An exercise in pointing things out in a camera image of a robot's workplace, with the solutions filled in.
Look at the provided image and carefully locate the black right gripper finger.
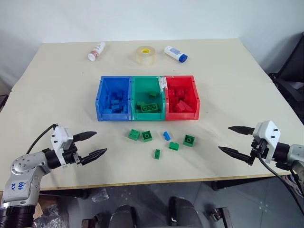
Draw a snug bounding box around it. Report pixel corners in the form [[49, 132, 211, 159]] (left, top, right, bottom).
[[228, 125, 255, 136], [218, 146, 251, 164]]

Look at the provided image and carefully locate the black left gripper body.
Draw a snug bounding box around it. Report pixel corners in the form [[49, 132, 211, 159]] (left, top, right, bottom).
[[62, 142, 84, 166]]

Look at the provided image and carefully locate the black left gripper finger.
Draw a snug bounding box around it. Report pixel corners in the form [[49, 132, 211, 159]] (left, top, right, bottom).
[[72, 131, 97, 143], [80, 148, 108, 165]]

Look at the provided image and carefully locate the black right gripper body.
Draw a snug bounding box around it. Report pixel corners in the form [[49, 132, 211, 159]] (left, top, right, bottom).
[[248, 138, 268, 166]]

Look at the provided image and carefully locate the clear plastic bag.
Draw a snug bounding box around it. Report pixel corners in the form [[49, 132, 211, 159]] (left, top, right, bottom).
[[91, 188, 110, 203]]

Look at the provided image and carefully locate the green studded square brick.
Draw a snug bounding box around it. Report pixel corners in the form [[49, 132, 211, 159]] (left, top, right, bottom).
[[128, 129, 141, 142]]

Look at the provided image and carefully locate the blue plastic bin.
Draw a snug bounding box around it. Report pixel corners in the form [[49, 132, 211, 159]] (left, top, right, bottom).
[[95, 76, 133, 122]]

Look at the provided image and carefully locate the green hollow square brick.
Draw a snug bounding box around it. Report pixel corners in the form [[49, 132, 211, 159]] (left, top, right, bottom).
[[182, 134, 196, 147], [141, 130, 153, 143]]

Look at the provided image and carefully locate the red plastic bin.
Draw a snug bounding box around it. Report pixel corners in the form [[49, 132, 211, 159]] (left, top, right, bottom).
[[163, 75, 201, 121]]

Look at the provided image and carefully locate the red brick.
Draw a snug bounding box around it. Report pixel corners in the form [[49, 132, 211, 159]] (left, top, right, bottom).
[[176, 100, 193, 113]]

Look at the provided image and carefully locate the crumpled clear plastic wrap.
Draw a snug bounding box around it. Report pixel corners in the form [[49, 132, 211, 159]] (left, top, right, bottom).
[[33, 204, 67, 228]]

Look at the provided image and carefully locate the long green hollow brick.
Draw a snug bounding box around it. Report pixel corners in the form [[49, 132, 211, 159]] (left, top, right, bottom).
[[140, 104, 161, 113]]

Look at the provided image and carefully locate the dark rounded shape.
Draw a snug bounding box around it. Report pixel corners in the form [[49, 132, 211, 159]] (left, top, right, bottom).
[[168, 196, 203, 228], [111, 205, 141, 228]]

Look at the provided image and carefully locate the green plastic bin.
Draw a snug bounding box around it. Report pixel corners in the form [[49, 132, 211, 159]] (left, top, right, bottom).
[[130, 76, 167, 122]]

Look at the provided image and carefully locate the white bottle with red label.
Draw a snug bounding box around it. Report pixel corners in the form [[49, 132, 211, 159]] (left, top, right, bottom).
[[87, 41, 106, 61]]

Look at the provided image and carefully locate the white tape strip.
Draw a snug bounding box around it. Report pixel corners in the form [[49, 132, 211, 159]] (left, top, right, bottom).
[[155, 76, 175, 93]]

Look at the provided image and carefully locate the clear tape roll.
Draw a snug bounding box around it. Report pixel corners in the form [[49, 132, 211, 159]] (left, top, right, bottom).
[[136, 45, 158, 67]]

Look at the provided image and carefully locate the white bottle with blue cap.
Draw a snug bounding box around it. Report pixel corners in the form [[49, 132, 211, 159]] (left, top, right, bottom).
[[163, 46, 189, 64]]

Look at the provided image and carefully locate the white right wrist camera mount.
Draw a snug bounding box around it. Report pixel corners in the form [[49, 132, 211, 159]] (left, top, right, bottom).
[[252, 120, 282, 164]]

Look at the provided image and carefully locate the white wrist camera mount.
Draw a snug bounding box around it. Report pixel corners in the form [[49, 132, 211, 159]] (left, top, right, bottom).
[[50, 126, 74, 167], [252, 120, 282, 164]]

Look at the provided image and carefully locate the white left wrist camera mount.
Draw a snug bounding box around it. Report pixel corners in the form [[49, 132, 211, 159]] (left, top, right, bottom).
[[50, 126, 74, 167]]

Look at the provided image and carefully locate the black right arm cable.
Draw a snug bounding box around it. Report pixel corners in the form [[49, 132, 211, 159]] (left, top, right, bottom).
[[257, 152, 304, 209]]

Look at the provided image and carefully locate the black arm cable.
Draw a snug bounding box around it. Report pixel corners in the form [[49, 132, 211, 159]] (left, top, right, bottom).
[[257, 152, 304, 209], [26, 123, 59, 154]]

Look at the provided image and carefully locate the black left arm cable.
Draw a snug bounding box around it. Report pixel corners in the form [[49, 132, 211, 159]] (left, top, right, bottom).
[[26, 123, 59, 154]]

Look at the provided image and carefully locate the black table frame bar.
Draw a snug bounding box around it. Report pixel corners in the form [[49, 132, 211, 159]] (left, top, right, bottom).
[[39, 189, 90, 200]]

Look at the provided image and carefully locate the metal bracket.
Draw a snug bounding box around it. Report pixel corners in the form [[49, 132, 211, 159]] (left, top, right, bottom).
[[205, 206, 231, 228]]

